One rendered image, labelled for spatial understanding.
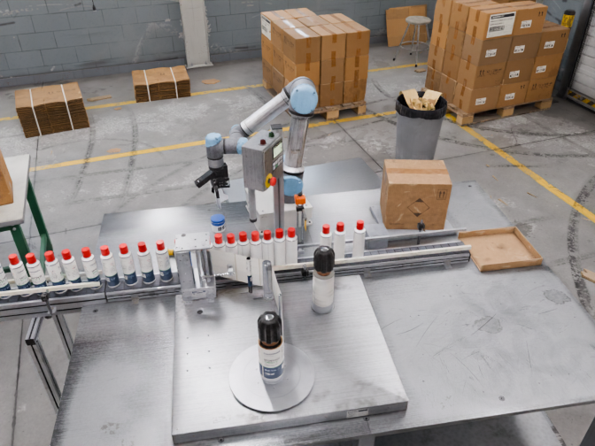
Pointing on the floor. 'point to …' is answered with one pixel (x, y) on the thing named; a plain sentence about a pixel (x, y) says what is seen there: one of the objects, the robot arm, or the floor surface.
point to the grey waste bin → (416, 137)
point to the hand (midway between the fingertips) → (215, 201)
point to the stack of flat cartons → (50, 109)
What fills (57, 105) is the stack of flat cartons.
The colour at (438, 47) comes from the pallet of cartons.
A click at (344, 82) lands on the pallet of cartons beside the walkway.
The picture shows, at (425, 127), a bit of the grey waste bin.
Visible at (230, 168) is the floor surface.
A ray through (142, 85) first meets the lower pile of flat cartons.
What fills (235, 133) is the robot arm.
